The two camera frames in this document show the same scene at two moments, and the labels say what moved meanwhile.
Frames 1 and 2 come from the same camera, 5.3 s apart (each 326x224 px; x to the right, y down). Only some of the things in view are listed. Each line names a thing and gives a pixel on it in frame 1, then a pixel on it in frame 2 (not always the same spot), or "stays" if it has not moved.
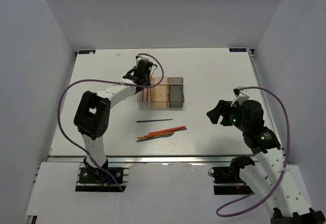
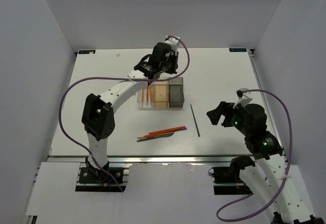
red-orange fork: x=147 y=95 stays
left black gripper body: x=147 y=81 → x=170 y=66
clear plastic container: x=145 y=98 stays
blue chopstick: x=150 y=120 → x=195 y=121
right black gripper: x=214 y=114 stays
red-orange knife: x=152 y=134 stays
